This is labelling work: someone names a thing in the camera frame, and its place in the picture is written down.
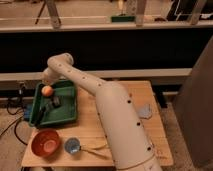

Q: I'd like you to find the blue block beside tray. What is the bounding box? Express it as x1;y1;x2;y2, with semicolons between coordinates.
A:
24;104;32;121

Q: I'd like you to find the red bowl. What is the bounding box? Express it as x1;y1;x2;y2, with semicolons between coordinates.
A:
31;129;61;158

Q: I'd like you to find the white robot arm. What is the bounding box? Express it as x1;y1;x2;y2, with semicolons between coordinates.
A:
42;53;162;171

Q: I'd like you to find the orange apple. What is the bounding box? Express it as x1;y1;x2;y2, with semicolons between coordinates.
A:
41;86;54;97

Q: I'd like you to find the grey cabinet at right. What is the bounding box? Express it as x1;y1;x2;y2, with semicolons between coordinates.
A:
173;44;213;168

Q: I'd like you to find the green plastic tray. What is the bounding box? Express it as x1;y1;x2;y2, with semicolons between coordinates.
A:
29;80;78;127

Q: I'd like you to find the black handled tool in tray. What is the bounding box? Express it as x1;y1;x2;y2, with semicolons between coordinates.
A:
34;107;46;126

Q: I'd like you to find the black cable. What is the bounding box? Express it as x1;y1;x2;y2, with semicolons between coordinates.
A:
0;83;29;146

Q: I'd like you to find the small dark object in tray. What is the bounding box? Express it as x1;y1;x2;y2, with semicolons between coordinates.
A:
51;97;60;108

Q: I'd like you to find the green box in background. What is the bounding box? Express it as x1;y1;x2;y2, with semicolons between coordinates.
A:
111;16;135;22

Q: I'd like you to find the wooden spoon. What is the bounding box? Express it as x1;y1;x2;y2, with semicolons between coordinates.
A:
80;145;109;158

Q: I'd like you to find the small blue glass cup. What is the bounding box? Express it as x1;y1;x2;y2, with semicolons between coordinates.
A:
64;137;81;155

